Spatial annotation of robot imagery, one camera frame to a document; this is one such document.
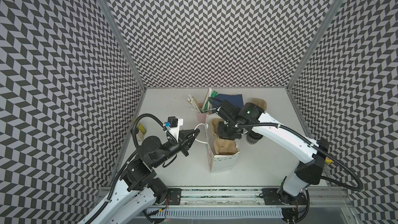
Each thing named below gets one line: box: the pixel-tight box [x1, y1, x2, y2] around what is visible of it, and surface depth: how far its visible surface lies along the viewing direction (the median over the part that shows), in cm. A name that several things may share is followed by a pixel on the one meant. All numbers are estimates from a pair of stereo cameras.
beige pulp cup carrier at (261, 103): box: [250, 97, 267, 111], surface depth 104 cm
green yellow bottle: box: [136, 122, 147, 135], surface depth 92 cm
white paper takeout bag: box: [205, 114, 240, 174], surface depth 68 cm
